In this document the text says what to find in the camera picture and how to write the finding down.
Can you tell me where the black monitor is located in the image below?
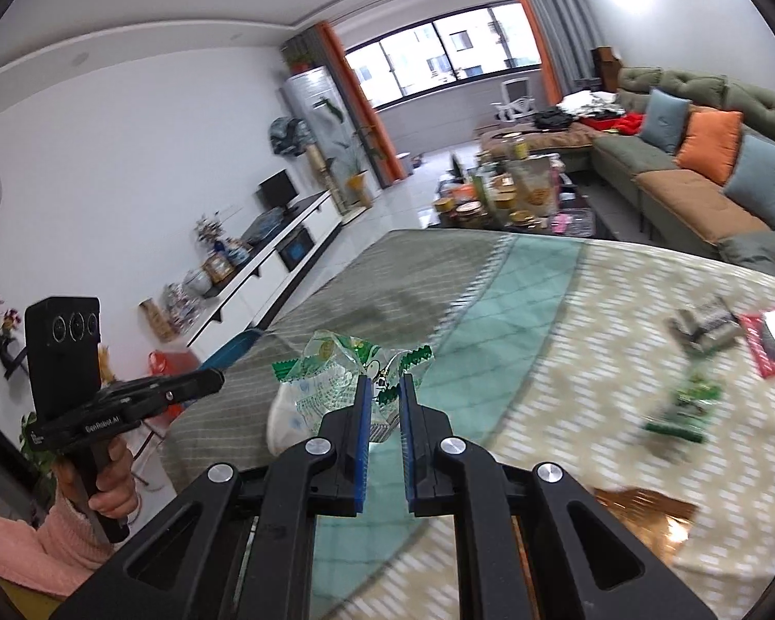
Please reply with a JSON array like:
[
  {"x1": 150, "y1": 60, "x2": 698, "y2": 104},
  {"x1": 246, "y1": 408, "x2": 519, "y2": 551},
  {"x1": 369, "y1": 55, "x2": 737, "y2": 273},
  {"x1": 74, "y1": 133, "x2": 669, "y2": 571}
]
[{"x1": 257, "y1": 169, "x2": 300, "y2": 211}]

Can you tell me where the dark wooden cabinet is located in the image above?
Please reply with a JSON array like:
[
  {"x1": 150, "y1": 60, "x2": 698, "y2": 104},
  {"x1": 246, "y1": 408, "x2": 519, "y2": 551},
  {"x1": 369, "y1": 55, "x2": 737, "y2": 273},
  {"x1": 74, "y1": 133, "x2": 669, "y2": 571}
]
[{"x1": 591, "y1": 46, "x2": 624, "y2": 92}]

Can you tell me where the wooden stand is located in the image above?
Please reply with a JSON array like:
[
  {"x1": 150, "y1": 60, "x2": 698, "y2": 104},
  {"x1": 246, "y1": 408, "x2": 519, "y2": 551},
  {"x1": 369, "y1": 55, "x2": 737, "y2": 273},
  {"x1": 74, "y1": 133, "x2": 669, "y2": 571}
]
[{"x1": 305, "y1": 145, "x2": 346, "y2": 214}]

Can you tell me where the dark coffee table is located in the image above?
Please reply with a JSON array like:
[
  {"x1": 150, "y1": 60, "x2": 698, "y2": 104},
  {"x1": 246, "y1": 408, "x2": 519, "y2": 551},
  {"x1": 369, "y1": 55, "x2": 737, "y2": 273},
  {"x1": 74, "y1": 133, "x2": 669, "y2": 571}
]
[{"x1": 426, "y1": 148, "x2": 611, "y2": 240}]

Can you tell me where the green and white snack bag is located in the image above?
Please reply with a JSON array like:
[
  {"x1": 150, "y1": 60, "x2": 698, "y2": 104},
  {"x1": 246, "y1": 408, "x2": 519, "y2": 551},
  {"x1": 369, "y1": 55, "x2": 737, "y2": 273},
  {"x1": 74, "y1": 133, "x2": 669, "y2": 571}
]
[{"x1": 268, "y1": 329, "x2": 435, "y2": 459}]

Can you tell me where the red plastic packet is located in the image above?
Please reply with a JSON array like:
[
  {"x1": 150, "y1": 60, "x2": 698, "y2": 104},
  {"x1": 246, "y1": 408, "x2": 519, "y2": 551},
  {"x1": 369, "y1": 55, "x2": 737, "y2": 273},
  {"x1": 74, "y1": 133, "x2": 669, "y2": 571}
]
[{"x1": 739, "y1": 306, "x2": 775, "y2": 379}]

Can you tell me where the patterned tablecloth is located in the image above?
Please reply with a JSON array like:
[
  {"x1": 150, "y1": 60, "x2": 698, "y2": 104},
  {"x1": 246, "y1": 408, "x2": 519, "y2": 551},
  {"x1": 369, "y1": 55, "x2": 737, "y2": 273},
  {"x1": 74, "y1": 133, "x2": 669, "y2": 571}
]
[{"x1": 158, "y1": 229, "x2": 775, "y2": 620}]

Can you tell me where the person's left forearm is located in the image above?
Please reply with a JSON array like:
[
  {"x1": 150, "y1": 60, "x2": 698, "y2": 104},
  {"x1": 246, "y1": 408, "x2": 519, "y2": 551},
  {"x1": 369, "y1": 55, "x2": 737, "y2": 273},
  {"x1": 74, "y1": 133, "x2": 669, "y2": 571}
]
[{"x1": 0, "y1": 491, "x2": 114, "y2": 598}]

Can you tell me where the gold picture frame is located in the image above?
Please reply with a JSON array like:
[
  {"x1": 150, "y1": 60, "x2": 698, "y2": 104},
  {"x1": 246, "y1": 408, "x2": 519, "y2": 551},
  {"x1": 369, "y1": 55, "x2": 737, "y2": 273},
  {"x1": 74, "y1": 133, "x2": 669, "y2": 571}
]
[{"x1": 203, "y1": 253, "x2": 237, "y2": 284}]

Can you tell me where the orange curtain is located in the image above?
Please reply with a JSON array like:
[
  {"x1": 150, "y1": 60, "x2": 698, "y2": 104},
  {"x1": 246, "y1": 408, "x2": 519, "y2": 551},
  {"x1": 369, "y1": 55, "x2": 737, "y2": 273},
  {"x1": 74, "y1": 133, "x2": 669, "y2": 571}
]
[
  {"x1": 314, "y1": 21, "x2": 409, "y2": 185},
  {"x1": 502, "y1": 0, "x2": 564, "y2": 104}
]

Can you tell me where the red plastic bag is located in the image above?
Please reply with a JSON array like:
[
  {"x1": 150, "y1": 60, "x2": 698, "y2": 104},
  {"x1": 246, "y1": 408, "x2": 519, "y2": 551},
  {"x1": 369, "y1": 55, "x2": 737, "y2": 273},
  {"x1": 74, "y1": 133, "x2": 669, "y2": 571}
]
[{"x1": 148, "y1": 349, "x2": 198, "y2": 440}]

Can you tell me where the brown paper bag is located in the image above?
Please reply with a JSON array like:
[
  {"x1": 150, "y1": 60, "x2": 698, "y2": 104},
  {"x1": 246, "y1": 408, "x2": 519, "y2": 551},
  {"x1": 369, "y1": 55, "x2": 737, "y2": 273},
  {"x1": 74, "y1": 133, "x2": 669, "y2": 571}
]
[{"x1": 140, "y1": 297, "x2": 178, "y2": 343}]

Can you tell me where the gold foil snack wrapper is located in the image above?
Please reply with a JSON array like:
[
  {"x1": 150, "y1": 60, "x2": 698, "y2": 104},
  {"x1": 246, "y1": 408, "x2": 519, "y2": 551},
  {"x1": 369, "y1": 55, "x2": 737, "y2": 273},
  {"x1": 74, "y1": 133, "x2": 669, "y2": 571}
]
[{"x1": 591, "y1": 486, "x2": 697, "y2": 566}]

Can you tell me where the plastic-wrapped ornament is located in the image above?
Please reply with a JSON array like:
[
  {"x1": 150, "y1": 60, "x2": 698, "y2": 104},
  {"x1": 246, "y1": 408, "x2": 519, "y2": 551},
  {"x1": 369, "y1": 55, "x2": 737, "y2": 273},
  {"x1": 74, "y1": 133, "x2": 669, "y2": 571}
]
[{"x1": 163, "y1": 281, "x2": 201, "y2": 330}]

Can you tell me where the teal waste bin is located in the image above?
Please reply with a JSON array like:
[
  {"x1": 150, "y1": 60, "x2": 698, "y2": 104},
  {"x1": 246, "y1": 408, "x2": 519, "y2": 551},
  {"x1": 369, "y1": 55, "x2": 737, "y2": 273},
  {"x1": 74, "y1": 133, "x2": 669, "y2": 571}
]
[{"x1": 200, "y1": 329, "x2": 263, "y2": 376}]

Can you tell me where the small plant in dark vase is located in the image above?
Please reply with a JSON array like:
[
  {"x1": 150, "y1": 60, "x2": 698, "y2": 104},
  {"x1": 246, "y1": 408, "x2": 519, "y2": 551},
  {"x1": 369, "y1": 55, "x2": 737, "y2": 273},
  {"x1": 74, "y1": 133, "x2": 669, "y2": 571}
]
[{"x1": 195, "y1": 210, "x2": 234, "y2": 250}]

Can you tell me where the red-potted plant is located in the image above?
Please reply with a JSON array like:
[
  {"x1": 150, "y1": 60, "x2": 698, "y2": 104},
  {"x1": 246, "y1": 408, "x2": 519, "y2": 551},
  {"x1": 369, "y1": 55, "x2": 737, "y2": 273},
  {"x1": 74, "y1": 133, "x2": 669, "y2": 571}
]
[{"x1": 283, "y1": 45, "x2": 317, "y2": 75}]

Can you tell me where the white office chair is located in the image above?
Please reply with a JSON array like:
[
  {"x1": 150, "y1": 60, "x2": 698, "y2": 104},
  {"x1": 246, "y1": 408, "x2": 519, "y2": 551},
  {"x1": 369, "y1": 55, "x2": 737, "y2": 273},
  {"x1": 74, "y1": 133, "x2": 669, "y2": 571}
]
[{"x1": 496, "y1": 77, "x2": 536, "y2": 123}]

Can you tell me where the red cloth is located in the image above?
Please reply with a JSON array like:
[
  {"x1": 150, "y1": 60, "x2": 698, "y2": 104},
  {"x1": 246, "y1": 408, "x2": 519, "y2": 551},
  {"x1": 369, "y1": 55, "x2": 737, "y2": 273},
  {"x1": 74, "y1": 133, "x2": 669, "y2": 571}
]
[{"x1": 584, "y1": 113, "x2": 647, "y2": 137}]

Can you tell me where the tall plant in yellow vase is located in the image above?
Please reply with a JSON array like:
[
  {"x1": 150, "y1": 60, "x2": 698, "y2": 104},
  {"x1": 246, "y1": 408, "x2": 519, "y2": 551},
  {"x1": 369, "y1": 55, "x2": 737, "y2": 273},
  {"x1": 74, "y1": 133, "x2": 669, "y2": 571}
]
[{"x1": 332, "y1": 97, "x2": 389, "y2": 208}]

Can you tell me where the window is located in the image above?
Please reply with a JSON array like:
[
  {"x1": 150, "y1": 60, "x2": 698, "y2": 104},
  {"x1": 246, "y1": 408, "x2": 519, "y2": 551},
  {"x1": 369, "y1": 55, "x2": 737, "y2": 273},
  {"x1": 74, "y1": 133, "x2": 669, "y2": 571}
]
[{"x1": 342, "y1": 3, "x2": 544, "y2": 111}]

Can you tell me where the grey curtain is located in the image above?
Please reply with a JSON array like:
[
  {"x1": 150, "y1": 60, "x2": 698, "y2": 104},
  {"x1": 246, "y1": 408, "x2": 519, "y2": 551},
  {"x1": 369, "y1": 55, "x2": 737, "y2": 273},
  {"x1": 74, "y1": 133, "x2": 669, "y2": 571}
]
[
  {"x1": 283, "y1": 26, "x2": 329, "y2": 73},
  {"x1": 513, "y1": 0, "x2": 611, "y2": 98}
]

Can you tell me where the large blue cushion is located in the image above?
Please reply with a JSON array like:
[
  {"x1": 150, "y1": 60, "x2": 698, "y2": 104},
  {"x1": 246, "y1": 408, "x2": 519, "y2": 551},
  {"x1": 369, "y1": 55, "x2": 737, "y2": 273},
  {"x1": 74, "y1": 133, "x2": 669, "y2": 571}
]
[{"x1": 723, "y1": 134, "x2": 775, "y2": 230}]

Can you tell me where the green and brown sofa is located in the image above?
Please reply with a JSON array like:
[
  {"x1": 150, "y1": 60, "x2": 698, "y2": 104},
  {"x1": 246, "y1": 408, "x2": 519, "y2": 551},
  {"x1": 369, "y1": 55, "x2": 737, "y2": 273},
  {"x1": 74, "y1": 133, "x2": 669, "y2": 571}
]
[{"x1": 478, "y1": 66, "x2": 775, "y2": 282}]

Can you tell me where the person's left hand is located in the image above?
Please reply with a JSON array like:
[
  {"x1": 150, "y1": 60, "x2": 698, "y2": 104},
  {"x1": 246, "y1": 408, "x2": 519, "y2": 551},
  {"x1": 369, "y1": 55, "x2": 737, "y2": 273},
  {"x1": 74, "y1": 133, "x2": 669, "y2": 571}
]
[{"x1": 56, "y1": 444, "x2": 141, "y2": 521}]

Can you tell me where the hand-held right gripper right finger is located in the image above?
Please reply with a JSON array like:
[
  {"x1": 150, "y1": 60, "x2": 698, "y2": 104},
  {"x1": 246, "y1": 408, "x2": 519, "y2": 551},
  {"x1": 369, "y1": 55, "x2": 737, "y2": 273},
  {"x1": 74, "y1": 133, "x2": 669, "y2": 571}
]
[{"x1": 398, "y1": 373, "x2": 718, "y2": 620}]

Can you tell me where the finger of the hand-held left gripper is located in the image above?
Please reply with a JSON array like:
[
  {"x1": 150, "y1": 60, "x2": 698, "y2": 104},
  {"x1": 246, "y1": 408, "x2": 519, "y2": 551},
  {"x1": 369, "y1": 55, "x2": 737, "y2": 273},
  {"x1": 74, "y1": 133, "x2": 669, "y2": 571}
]
[
  {"x1": 110, "y1": 369, "x2": 226, "y2": 401},
  {"x1": 113, "y1": 380, "x2": 226, "y2": 414}
]

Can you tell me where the orange cushion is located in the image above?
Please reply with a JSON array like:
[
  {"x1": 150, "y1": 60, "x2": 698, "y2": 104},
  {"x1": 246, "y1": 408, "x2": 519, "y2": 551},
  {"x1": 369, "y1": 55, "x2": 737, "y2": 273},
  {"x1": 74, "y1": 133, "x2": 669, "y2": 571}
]
[{"x1": 675, "y1": 108, "x2": 745, "y2": 187}]

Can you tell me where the small blue cushion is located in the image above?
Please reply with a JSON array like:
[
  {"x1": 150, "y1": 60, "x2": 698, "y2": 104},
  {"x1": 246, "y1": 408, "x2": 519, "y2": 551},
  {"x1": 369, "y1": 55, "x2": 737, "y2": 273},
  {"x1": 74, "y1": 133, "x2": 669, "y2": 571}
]
[{"x1": 638, "y1": 87, "x2": 693, "y2": 154}]

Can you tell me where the dark green snack wrapper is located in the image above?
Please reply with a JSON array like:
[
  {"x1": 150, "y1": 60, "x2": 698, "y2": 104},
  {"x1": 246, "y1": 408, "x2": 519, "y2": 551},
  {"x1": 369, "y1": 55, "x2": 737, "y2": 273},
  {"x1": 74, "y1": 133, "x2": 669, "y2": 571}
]
[{"x1": 642, "y1": 371, "x2": 724, "y2": 446}]

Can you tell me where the black and white wrapper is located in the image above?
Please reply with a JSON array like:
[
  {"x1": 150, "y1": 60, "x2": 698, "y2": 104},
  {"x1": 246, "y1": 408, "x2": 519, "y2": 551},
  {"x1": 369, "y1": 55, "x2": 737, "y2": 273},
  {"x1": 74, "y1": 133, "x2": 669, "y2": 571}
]
[{"x1": 668, "y1": 297, "x2": 743, "y2": 356}]

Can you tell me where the blue patterned pouch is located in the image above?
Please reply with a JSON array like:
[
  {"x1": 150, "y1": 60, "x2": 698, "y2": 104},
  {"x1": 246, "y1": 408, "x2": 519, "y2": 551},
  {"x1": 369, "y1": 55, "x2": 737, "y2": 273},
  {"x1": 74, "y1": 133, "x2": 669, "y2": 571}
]
[{"x1": 242, "y1": 212, "x2": 291, "y2": 245}]

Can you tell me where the white and black tv cabinet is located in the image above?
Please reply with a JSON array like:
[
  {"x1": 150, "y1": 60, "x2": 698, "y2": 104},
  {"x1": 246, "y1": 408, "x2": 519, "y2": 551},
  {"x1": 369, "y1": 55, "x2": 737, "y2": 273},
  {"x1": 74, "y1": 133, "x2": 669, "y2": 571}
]
[{"x1": 184, "y1": 189, "x2": 345, "y2": 350}]

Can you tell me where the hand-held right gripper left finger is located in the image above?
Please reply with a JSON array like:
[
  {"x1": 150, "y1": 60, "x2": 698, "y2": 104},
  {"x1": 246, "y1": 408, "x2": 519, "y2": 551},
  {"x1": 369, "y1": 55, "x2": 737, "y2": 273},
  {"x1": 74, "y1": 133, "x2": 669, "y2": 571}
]
[{"x1": 52, "y1": 375, "x2": 374, "y2": 620}]

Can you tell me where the white standing air conditioner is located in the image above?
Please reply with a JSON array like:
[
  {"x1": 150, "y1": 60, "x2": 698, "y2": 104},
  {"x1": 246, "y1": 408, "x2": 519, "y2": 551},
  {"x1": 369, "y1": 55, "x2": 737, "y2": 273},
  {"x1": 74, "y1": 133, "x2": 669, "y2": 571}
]
[{"x1": 281, "y1": 66, "x2": 382, "y2": 208}]

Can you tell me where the green leafy plant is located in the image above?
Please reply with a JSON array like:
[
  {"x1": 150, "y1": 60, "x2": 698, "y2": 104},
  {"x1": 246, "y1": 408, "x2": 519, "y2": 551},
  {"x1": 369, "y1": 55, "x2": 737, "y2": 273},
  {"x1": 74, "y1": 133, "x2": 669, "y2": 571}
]
[{"x1": 19, "y1": 413, "x2": 59, "y2": 474}]

